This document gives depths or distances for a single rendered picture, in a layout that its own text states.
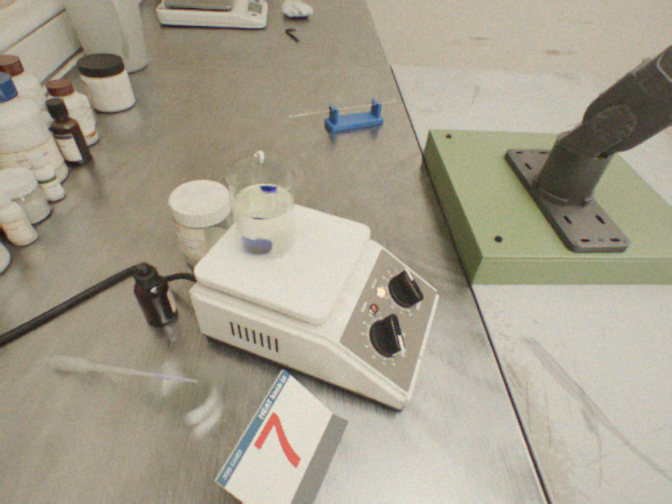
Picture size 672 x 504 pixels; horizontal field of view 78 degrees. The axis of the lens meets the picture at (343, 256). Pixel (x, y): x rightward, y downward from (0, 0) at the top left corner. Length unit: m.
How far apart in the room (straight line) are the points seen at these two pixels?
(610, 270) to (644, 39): 1.80
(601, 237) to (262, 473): 0.41
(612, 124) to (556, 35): 1.59
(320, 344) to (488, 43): 1.75
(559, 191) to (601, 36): 1.65
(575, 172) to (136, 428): 0.50
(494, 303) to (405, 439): 0.19
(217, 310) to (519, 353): 0.29
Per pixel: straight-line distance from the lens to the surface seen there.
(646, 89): 0.50
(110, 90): 0.81
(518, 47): 2.02
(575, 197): 0.56
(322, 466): 0.35
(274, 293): 0.33
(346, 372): 0.35
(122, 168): 0.67
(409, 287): 0.38
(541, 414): 0.42
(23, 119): 0.62
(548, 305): 0.51
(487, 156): 0.63
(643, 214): 0.63
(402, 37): 1.87
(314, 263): 0.35
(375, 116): 0.76
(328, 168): 0.63
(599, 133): 0.51
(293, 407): 0.35
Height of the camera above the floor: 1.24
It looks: 45 degrees down
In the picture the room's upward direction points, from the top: 5 degrees clockwise
